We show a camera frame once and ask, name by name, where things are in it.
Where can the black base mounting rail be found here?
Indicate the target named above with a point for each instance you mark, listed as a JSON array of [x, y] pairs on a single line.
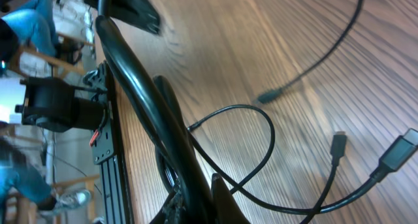
[[108, 150]]

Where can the seated person in teal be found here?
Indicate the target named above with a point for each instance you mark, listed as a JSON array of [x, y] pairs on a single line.
[[33, 23]]

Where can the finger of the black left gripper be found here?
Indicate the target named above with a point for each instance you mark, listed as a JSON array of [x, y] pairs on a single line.
[[138, 13]]

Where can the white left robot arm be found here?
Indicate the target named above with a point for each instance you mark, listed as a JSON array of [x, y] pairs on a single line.
[[52, 104]]

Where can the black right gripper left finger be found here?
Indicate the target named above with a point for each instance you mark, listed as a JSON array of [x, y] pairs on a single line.
[[172, 211]]

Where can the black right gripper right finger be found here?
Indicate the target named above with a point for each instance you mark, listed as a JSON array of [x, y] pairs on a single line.
[[227, 210]]

